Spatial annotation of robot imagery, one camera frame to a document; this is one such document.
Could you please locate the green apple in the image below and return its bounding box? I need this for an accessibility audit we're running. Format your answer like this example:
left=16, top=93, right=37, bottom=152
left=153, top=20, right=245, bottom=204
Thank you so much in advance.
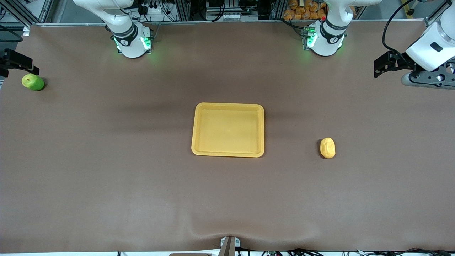
left=22, top=74, right=45, bottom=91

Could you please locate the yellow potato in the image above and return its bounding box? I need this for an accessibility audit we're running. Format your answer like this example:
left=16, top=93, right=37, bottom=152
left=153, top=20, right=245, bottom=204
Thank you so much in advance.
left=320, top=138, right=336, bottom=159

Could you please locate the yellow plastic tray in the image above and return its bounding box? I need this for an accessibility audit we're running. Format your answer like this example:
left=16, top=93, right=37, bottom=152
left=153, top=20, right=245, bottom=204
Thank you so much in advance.
left=191, top=102, right=265, bottom=158

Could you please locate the bag of orange snacks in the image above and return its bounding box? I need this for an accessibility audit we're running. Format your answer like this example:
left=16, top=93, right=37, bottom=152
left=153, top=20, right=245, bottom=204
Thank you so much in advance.
left=283, top=0, right=327, bottom=21

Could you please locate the white power strip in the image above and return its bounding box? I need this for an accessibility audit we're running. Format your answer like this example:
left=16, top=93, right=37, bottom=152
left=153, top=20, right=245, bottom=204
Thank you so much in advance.
left=221, top=13, right=251, bottom=21

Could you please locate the brown table cloth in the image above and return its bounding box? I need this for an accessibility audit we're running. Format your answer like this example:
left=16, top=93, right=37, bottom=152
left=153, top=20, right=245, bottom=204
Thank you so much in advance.
left=0, top=21, right=455, bottom=254

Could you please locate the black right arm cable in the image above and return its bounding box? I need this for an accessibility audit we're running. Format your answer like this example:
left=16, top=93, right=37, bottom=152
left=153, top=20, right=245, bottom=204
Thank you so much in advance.
left=0, top=24, right=24, bottom=44

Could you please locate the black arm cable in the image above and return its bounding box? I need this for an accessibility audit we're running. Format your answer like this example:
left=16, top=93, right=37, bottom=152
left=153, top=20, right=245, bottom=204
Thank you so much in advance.
left=0, top=24, right=24, bottom=44
left=382, top=0, right=421, bottom=60

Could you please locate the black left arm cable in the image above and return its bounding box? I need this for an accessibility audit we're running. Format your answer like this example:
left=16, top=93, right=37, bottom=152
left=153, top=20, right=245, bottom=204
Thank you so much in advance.
left=382, top=0, right=421, bottom=60

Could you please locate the aluminium frame strut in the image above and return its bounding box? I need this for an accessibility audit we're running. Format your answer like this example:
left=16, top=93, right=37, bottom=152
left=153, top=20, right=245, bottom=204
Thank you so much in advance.
left=425, top=0, right=455, bottom=27
left=0, top=0, right=54, bottom=27

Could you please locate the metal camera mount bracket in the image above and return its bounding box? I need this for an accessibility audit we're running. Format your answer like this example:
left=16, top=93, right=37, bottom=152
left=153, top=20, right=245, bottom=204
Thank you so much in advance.
left=220, top=236, right=241, bottom=256

